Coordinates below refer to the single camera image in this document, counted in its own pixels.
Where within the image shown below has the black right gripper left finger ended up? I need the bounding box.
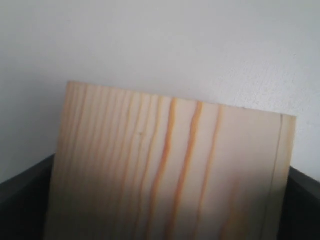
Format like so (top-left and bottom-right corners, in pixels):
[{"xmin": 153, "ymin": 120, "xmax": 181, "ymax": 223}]
[{"xmin": 0, "ymin": 155, "xmax": 55, "ymax": 240}]

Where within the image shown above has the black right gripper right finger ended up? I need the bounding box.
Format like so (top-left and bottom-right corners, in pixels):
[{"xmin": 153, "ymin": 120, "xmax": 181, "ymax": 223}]
[{"xmin": 277, "ymin": 167, "xmax": 320, "ymax": 240}]

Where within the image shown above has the light wooden cube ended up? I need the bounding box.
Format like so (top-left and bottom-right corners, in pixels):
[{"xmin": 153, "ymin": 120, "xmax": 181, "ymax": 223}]
[{"xmin": 44, "ymin": 81, "xmax": 296, "ymax": 240}]

